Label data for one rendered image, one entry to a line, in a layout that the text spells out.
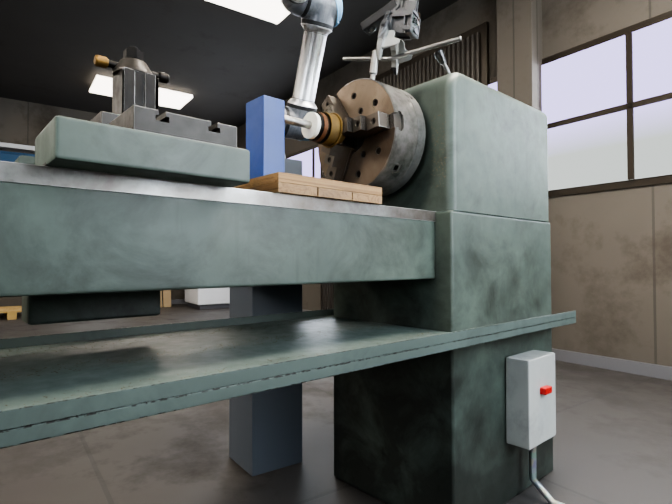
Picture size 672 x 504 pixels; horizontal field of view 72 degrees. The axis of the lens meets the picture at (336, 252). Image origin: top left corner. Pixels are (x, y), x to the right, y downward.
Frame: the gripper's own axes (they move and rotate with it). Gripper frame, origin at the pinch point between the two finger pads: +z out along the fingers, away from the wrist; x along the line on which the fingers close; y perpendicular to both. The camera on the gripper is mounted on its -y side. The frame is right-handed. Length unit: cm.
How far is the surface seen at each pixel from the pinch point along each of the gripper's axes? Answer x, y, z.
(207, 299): 421, -421, 218
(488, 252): 16, 33, 48
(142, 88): -55, -30, 20
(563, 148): 257, 40, -18
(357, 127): -12.7, -0.2, 18.7
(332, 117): -15.4, -6.3, 17.0
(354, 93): -3.4, -6.8, 8.0
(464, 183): 6.4, 25.2, 29.2
